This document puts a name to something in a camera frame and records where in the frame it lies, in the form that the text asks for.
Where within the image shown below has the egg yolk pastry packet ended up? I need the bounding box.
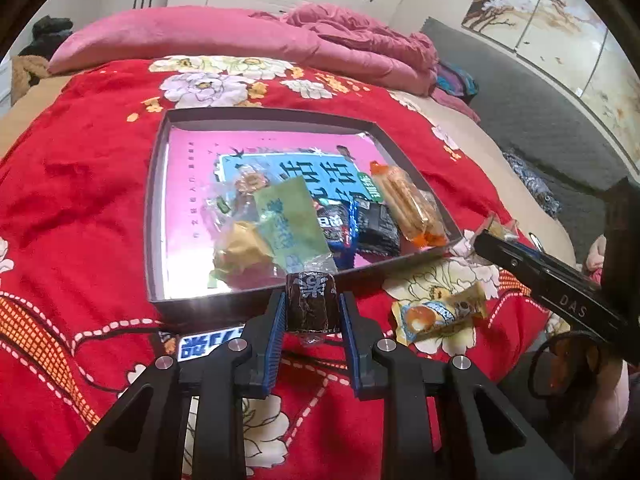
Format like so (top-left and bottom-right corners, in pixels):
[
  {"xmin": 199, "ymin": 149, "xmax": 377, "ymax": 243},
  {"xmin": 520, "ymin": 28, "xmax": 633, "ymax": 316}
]
[{"xmin": 392, "ymin": 280, "xmax": 488, "ymax": 346}]

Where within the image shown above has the black snack packet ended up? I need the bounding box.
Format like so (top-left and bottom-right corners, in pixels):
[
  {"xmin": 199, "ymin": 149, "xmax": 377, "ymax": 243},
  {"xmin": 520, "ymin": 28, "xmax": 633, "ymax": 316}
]
[{"xmin": 352, "ymin": 202, "xmax": 402, "ymax": 256}]

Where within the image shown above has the black cable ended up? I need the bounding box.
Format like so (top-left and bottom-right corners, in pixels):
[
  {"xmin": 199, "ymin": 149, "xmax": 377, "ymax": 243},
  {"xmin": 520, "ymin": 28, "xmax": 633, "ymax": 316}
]
[{"xmin": 527, "ymin": 332, "xmax": 603, "ymax": 401}]

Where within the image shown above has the colourful cloth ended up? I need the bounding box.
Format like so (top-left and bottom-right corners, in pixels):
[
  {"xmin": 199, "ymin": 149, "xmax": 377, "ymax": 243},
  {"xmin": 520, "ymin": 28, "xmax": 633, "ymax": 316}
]
[{"xmin": 435, "ymin": 60, "xmax": 478, "ymax": 101}]

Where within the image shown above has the dark clothes pile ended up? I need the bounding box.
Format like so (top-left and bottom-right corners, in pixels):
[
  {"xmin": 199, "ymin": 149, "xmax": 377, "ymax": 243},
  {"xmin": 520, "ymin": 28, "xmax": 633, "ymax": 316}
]
[{"xmin": 20, "ymin": 16, "xmax": 75, "ymax": 58}]

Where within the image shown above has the floral wall panel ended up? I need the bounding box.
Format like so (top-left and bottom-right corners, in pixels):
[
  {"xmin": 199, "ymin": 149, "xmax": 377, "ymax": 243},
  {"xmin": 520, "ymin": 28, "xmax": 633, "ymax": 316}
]
[{"xmin": 460, "ymin": 0, "xmax": 640, "ymax": 161}]

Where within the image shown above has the pink pillow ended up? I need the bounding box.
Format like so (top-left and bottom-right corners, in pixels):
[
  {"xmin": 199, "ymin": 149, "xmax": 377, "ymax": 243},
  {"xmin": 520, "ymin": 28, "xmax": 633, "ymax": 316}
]
[{"xmin": 47, "ymin": 5, "xmax": 321, "ymax": 76}]

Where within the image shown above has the small brown candy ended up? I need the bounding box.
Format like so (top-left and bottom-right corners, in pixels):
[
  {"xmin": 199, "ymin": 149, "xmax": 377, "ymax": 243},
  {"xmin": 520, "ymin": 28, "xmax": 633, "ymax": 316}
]
[{"xmin": 284, "ymin": 270, "xmax": 340, "ymax": 335}]

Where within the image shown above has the pink book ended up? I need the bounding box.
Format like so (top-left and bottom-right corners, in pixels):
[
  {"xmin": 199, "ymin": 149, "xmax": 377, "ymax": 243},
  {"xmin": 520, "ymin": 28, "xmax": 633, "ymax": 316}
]
[{"xmin": 162, "ymin": 125, "xmax": 401, "ymax": 286}]

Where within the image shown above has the blue cookie packet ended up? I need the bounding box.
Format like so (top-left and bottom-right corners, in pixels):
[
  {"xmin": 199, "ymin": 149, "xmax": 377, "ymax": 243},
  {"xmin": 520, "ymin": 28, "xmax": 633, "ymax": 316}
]
[{"xmin": 312, "ymin": 197, "xmax": 361, "ymax": 271}]

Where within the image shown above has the brown plush cloth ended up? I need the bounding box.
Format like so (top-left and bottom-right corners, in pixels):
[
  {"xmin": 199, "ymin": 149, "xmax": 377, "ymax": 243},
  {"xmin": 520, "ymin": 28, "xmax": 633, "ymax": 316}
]
[{"xmin": 10, "ymin": 55, "xmax": 53, "ymax": 93}]

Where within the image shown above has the dark chocolate bar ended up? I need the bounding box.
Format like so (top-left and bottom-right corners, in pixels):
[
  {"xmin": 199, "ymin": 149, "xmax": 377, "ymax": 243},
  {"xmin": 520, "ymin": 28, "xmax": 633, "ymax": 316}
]
[{"xmin": 157, "ymin": 325, "xmax": 251, "ymax": 363}]

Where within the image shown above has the dark patterned cloth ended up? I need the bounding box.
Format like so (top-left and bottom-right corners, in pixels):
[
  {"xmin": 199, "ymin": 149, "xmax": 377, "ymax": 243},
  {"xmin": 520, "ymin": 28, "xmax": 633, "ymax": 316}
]
[{"xmin": 502, "ymin": 150, "xmax": 563, "ymax": 218}]

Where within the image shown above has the pink crumpled quilt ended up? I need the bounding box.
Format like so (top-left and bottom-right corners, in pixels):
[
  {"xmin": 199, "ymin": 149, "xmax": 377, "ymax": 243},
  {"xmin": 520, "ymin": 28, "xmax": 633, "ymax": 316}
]
[{"xmin": 250, "ymin": 2, "xmax": 441, "ymax": 98}]

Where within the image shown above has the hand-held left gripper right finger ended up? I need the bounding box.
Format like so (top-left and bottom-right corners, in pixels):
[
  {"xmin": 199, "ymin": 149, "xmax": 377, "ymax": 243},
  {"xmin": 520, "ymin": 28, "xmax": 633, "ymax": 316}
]
[{"xmin": 339, "ymin": 291, "xmax": 573, "ymax": 480}]

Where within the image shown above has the red floral blanket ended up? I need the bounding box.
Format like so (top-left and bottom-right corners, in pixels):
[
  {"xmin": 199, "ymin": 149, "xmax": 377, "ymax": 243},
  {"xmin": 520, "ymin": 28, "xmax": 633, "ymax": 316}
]
[{"xmin": 0, "ymin": 55, "xmax": 556, "ymax": 480}]

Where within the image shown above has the orange clear biscuit packet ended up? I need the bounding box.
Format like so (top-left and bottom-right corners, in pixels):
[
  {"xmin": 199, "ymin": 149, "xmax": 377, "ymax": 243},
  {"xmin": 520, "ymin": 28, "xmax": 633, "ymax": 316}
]
[{"xmin": 369, "ymin": 160, "xmax": 448, "ymax": 251}]

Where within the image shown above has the clear wrapped candy packet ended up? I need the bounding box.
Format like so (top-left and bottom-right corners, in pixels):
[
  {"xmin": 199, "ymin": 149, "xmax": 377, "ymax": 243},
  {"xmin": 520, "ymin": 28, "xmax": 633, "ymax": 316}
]
[{"xmin": 202, "ymin": 157, "xmax": 273, "ymax": 221}]

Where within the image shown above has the dark grey shallow box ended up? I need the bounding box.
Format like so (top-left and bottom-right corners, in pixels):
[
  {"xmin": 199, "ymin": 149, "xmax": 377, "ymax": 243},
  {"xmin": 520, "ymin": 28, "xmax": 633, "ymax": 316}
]
[{"xmin": 144, "ymin": 106, "xmax": 463, "ymax": 328}]

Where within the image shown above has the green snack packet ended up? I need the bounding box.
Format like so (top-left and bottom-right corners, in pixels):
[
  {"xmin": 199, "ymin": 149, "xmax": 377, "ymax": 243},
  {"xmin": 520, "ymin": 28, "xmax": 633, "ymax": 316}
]
[{"xmin": 252, "ymin": 176, "xmax": 328, "ymax": 271}]

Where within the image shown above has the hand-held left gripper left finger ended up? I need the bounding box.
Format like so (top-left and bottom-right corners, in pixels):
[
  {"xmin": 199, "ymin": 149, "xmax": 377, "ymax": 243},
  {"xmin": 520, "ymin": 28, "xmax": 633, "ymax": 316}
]
[{"xmin": 55, "ymin": 290, "xmax": 288, "ymax": 480}]

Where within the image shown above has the pink cloth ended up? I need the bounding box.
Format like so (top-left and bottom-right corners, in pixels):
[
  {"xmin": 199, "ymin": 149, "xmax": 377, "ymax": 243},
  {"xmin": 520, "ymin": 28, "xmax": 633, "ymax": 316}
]
[{"xmin": 582, "ymin": 235, "xmax": 608, "ymax": 286}]

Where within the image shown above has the person's right forearm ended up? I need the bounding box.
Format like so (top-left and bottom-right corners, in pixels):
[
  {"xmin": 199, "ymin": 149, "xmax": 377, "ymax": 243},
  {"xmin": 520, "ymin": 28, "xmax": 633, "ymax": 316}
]
[{"xmin": 550, "ymin": 340, "xmax": 633, "ymax": 461}]

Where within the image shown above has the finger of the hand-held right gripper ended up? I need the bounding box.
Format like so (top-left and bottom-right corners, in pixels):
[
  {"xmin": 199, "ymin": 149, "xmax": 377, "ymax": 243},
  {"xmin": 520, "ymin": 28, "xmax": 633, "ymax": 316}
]
[{"xmin": 472, "ymin": 230, "xmax": 640, "ymax": 348}]

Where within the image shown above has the small clear yellow packet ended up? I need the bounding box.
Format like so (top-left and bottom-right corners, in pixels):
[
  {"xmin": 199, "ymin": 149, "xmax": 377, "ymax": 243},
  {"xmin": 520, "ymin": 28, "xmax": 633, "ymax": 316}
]
[{"xmin": 452, "ymin": 212, "xmax": 521, "ymax": 261}]

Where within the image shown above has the clear wrapped yellow pastry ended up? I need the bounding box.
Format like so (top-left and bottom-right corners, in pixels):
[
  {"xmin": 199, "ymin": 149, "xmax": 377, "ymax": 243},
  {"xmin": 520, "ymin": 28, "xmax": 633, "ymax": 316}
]
[{"xmin": 207, "ymin": 220, "xmax": 281, "ymax": 291}]

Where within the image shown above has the grey mat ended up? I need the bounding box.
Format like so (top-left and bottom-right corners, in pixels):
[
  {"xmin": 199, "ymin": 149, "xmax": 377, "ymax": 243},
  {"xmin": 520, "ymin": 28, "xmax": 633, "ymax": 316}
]
[{"xmin": 417, "ymin": 17, "xmax": 640, "ymax": 261}]

